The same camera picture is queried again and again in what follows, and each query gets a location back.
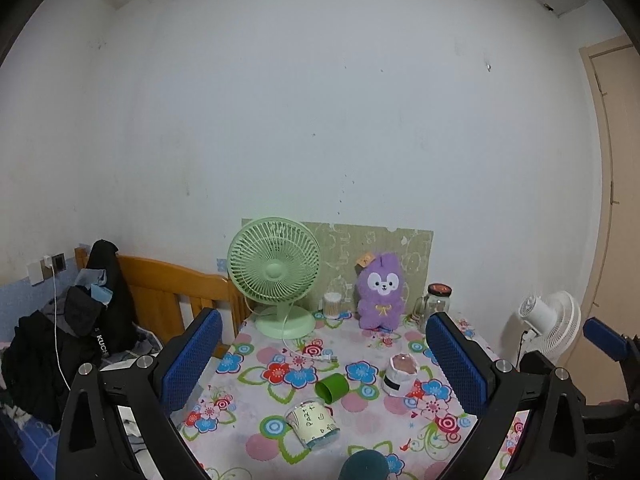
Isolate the white standing fan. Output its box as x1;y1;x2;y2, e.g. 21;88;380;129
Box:
516;289;583;367

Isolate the pile of dark clothes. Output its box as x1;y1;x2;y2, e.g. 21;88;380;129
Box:
0;309;77;428

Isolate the white charger cable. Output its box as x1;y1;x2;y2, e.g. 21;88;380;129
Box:
49;267;72;392

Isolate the purple plush toy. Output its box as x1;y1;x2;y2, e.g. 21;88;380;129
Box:
354;253;405;332

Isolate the dark teal round cup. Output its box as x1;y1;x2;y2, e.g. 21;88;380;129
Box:
339;448;390;480

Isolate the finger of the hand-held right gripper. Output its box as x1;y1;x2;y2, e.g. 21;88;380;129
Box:
519;351;557;377
582;316;640;367

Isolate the glass jar with dark lid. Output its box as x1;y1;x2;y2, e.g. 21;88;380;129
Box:
413;283;454;334

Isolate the green desk fan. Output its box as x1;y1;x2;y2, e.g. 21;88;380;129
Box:
227;217;322;339

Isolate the black jacket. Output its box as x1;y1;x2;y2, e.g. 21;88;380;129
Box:
84;239;139;362

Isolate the wooden bed headboard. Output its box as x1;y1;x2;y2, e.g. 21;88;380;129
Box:
74;245;254;357

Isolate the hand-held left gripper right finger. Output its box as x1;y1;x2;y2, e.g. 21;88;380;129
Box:
425;311;589;480

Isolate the floral tablecloth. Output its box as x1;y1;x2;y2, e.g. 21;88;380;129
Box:
172;309;532;480

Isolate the white fan power cable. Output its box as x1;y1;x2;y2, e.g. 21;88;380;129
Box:
281;305;337;364

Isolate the green cup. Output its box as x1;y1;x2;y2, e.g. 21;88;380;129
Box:
314;372;350;405

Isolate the patterned wallpaper panel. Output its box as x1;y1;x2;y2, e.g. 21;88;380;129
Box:
241;218;435;314

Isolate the blue checked bedsheet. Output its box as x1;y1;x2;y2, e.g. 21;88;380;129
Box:
0;407;60;480

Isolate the white cup with brown contents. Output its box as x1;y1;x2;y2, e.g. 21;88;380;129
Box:
382;353;420;397

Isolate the beige door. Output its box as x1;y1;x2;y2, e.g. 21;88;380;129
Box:
579;35;640;407

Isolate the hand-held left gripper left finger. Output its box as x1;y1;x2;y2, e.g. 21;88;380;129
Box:
56;308;224;480

